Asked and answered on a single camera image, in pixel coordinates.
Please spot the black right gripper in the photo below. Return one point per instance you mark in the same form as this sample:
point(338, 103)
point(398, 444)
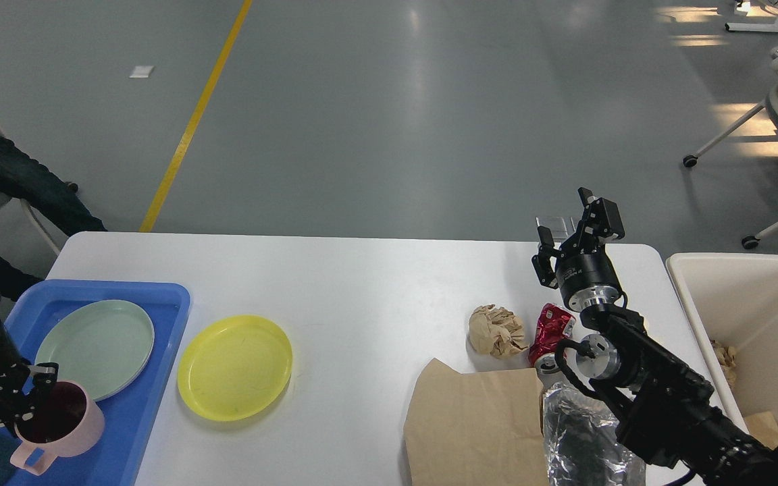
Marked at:
point(588, 278)

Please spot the pink mug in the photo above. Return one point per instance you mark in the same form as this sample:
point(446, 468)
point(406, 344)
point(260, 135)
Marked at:
point(69, 423)

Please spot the yellow plastic plate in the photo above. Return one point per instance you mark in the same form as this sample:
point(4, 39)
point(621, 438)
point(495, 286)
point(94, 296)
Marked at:
point(235, 368)

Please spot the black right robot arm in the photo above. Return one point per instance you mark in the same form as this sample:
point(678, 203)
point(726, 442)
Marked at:
point(661, 404)

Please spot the pale green plate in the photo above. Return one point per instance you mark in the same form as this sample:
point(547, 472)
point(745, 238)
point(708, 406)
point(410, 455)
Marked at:
point(102, 346)

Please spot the crushed red can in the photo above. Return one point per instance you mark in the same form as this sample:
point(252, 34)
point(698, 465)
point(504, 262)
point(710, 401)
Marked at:
point(554, 324)

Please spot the blue plastic tray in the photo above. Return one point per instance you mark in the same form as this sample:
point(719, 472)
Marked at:
point(130, 414)

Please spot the crumpled brown paper ball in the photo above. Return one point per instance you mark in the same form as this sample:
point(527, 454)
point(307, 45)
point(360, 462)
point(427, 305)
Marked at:
point(495, 331)

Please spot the paper scraps in bin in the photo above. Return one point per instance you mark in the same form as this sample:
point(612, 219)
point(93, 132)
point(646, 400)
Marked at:
point(727, 360)

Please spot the white plastic bin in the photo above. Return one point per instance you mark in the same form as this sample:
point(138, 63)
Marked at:
point(733, 298)

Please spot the crumpled silver foil bag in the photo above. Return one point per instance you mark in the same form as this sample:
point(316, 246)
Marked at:
point(580, 442)

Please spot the brown paper bag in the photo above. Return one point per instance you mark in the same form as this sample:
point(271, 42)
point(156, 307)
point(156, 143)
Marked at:
point(475, 428)

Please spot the seated person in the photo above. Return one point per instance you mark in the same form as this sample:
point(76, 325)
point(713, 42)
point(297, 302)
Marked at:
point(27, 179)

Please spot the white desk base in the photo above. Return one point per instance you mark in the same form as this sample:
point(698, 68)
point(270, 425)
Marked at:
point(742, 9)

